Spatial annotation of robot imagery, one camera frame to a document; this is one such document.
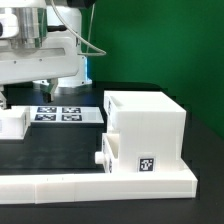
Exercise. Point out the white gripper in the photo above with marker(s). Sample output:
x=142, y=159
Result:
x=58, y=57

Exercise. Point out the white drawer cabinet box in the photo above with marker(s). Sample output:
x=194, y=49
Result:
x=144, y=131

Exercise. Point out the white drawer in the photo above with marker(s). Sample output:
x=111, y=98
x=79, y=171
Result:
x=14, y=122
x=108, y=156

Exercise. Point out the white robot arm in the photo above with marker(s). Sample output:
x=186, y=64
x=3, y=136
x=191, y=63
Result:
x=40, y=40

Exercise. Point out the white marker tag plate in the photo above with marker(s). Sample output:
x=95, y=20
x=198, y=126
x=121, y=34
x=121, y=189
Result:
x=66, y=114

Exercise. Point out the white L-shaped fence wall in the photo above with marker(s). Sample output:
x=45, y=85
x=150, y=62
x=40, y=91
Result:
x=57, y=188

